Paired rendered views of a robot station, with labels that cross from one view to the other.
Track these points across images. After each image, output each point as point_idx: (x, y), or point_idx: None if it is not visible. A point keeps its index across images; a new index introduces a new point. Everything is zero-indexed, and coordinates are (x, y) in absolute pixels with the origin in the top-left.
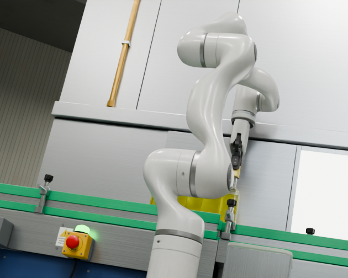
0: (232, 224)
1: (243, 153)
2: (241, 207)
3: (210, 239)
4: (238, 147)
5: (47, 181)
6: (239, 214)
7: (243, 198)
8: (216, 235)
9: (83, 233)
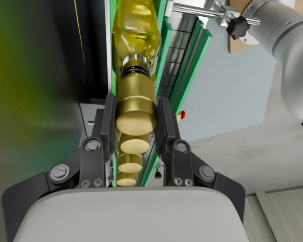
0: (190, 5)
1: (105, 189)
2: (15, 14)
3: (203, 27)
4: (224, 175)
5: (159, 172)
6: (28, 6)
7: None
8: (202, 21)
9: (180, 117)
